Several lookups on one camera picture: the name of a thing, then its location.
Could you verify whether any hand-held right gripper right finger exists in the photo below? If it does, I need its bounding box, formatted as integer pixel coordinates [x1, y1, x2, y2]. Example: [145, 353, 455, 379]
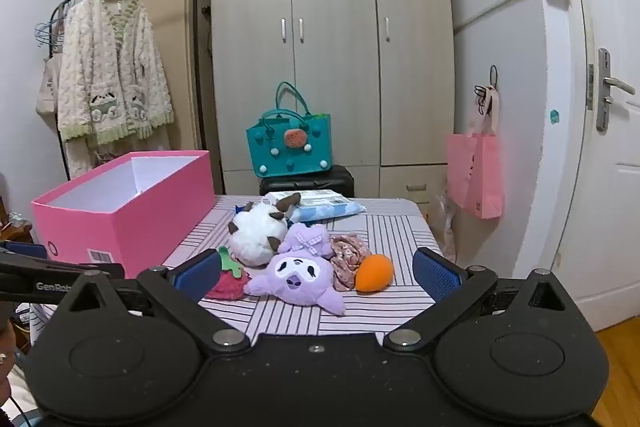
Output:
[382, 247, 576, 353]

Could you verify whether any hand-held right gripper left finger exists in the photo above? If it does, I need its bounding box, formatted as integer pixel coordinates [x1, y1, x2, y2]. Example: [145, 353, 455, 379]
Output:
[59, 248, 251, 355]

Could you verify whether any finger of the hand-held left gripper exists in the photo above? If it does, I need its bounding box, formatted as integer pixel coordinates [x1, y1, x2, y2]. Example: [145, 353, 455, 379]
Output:
[0, 241, 49, 262]
[0, 252, 126, 283]

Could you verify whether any red strawberry plush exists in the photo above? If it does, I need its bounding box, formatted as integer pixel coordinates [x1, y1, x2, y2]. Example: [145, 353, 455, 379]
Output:
[204, 246, 252, 301]

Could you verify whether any orange plush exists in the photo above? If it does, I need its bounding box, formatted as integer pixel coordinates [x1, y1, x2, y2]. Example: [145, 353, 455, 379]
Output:
[355, 254, 396, 294]

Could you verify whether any white plush with brown horns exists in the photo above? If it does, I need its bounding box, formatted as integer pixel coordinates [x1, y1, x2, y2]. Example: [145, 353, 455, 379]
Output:
[228, 193, 302, 267]

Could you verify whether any pink cardboard box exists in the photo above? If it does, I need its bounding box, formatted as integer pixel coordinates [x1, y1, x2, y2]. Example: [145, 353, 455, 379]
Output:
[31, 150, 217, 280]

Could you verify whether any pink floral scrunchie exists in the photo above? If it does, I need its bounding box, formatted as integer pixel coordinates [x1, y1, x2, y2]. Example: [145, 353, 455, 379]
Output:
[327, 233, 373, 292]

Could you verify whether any purple plush toy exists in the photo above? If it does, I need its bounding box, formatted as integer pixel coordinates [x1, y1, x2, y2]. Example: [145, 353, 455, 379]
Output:
[243, 222, 347, 317]

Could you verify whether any white light-blue packet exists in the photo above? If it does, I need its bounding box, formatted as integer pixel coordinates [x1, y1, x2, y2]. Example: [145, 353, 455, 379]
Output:
[263, 189, 367, 224]

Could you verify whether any clear plastic bag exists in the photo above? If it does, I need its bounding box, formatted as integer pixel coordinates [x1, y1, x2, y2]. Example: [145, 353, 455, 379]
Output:
[435, 189, 458, 258]

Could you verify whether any striped tablecloth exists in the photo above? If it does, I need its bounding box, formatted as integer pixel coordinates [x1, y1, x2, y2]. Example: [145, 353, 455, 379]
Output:
[162, 194, 446, 338]

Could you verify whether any pink paper bag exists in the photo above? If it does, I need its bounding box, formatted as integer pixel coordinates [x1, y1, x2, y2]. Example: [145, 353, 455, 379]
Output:
[446, 87, 503, 220]

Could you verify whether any teal felt handbag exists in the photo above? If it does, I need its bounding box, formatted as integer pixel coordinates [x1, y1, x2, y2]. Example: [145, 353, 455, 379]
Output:
[245, 82, 335, 178]

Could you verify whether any black suitcase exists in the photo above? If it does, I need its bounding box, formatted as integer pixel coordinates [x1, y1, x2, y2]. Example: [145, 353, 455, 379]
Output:
[258, 164, 356, 198]

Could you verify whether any beige tote bag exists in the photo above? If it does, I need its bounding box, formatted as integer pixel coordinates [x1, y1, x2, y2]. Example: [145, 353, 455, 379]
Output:
[35, 52, 63, 118]

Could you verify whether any white door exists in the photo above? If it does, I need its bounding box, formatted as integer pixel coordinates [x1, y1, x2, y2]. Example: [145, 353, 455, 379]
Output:
[545, 0, 640, 333]

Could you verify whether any white fluffy robe green trim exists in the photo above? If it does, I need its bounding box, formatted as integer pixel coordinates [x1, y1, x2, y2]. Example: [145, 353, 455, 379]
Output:
[56, 0, 176, 180]

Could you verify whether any beige three-door wardrobe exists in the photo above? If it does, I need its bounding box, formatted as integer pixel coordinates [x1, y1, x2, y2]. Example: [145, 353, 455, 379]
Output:
[207, 0, 456, 202]

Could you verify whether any black clothes rack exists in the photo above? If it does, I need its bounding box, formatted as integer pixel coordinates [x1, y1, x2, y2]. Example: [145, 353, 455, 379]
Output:
[50, 0, 211, 195]

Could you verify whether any silver door handle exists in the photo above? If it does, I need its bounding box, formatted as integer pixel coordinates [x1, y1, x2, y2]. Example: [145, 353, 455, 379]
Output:
[596, 48, 637, 132]

